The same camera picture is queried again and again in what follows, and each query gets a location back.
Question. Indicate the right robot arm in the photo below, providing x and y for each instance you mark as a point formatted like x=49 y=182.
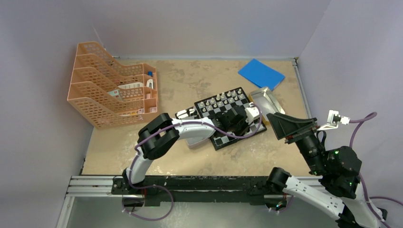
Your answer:
x=345 y=200

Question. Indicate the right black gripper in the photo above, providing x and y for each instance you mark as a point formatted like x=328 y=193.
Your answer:
x=288 y=127

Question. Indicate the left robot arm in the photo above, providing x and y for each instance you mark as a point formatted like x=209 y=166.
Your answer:
x=157 y=137

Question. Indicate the silver metal tin tray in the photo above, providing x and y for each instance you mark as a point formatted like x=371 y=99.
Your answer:
x=191 y=114

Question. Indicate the white stapler in rack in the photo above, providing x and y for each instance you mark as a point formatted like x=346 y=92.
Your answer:
x=150 y=83

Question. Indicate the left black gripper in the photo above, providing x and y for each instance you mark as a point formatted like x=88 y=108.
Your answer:
x=245 y=125

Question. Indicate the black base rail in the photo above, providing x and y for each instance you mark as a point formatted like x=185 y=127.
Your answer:
x=156 y=189

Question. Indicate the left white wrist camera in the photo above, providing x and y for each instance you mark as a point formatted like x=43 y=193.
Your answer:
x=253 y=114

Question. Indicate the white label box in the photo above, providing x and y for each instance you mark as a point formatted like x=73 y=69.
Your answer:
x=131 y=85

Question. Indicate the black white chess board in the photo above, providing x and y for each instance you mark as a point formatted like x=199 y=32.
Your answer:
x=223 y=102

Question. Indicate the blue notebook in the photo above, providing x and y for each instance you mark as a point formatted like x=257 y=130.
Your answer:
x=261 y=75

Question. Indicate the orange plastic file rack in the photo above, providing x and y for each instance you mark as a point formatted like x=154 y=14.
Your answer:
x=94 y=90

